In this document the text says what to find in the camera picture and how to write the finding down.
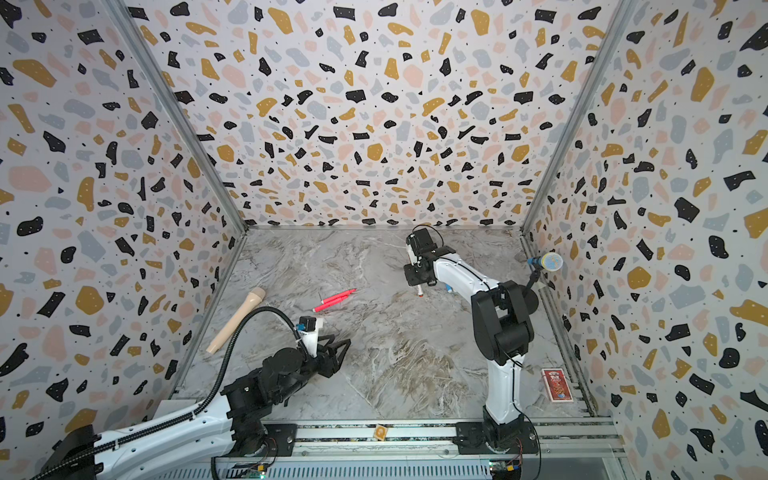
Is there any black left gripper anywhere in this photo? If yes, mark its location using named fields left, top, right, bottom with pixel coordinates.
left=274, top=334, right=352, bottom=407

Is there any white marker pen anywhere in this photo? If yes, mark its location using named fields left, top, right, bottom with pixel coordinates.
left=404, top=246, right=424, bottom=298

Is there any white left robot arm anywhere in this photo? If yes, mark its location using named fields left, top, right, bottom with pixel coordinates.
left=37, top=335, right=351, bottom=479

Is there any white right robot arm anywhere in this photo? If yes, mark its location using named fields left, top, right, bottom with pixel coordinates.
left=404, top=247, right=539, bottom=451

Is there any pink highlighter pen lower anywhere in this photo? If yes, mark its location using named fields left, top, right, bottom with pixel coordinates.
left=313, top=295, right=348, bottom=313

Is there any pink highlighter pen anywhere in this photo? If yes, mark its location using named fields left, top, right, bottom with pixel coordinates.
left=321, top=289, right=356, bottom=303
left=313, top=295, right=348, bottom=313

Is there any pink highlighter pen upper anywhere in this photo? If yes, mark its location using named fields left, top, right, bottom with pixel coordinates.
left=321, top=289, right=356, bottom=303

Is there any small brown tag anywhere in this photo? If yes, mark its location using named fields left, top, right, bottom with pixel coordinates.
left=374, top=425, right=388, bottom=441

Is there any beige toy microphone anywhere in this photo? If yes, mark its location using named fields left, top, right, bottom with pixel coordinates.
left=206, top=287, right=266, bottom=355

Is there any blue toy microphone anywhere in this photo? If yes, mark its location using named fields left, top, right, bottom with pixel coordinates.
left=527, top=252, right=564, bottom=272

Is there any red playing card box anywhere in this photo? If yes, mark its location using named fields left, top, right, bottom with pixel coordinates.
left=542, top=368, right=574, bottom=403

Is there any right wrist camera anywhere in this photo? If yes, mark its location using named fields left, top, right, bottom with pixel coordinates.
left=406, top=224, right=445, bottom=264

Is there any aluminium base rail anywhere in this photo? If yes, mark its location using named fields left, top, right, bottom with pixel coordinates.
left=151, top=418, right=634, bottom=479

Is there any black corrugated cable hose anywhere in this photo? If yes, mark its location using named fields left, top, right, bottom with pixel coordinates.
left=29, top=305, right=301, bottom=480

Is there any aluminium corner post right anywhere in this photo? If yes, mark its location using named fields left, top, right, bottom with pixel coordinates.
left=519, top=0, right=637, bottom=361

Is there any aluminium corner post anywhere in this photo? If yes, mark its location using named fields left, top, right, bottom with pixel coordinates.
left=519, top=0, right=637, bottom=361
left=104, top=1, right=248, bottom=394

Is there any aluminium corner post left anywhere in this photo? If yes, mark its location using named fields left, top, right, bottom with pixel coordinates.
left=104, top=1, right=248, bottom=394

